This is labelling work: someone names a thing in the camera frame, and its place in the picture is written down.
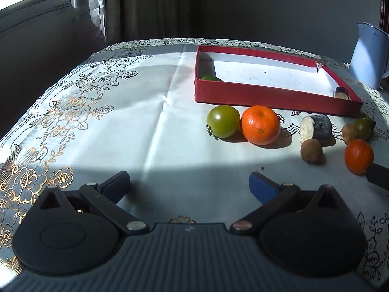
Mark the grey curtain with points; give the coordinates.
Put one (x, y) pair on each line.
(146, 9)

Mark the brown kiwi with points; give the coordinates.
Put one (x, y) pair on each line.
(311, 151)

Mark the red shallow cardboard box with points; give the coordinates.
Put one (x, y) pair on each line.
(273, 95)

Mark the small orange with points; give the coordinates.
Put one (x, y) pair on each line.
(358, 156)

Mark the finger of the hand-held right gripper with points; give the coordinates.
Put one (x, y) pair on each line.
(378, 177)

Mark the large orange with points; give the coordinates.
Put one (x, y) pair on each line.
(260, 124)

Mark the eggplant piece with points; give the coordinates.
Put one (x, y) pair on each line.
(342, 93)
(317, 126)

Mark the green cucumber piece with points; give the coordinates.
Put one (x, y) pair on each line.
(212, 78)

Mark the white floral tablecloth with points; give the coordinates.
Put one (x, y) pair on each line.
(146, 133)

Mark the small brown fruit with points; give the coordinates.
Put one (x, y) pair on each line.
(349, 133)

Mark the small green tomato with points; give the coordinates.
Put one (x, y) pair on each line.
(365, 127)

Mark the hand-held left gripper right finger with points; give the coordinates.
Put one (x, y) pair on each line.
(260, 188)

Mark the dark patterned chair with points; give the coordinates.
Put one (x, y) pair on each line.
(385, 3)

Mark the large green tomato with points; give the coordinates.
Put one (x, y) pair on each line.
(223, 121)

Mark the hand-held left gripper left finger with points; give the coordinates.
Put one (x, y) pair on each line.
(119, 185)

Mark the light blue electric kettle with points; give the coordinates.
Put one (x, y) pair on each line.
(369, 56)

